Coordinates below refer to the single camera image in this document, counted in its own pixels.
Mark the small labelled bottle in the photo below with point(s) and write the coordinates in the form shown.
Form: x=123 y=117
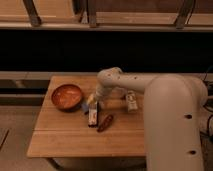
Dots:
x=131 y=101

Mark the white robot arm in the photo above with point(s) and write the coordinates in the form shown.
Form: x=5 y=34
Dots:
x=170 y=107

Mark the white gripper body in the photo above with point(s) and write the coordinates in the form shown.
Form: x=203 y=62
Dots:
x=101 y=93

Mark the blue sponge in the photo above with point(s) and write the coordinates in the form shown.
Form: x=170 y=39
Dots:
x=85 y=107

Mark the white ceramic cup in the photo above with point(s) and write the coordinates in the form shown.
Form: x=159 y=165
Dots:
x=121 y=93

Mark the white boxed eraser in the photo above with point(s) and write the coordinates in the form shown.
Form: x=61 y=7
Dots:
x=93 y=115

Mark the red chili pepper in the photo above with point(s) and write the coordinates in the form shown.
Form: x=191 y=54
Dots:
x=105 y=124

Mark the wooden table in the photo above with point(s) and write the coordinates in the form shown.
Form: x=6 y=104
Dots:
x=67 y=134

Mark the wooden shelf rail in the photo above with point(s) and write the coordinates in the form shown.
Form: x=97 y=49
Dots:
x=108 y=15

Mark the orange wooden bowl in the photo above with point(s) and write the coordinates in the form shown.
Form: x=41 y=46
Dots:
x=67 y=97

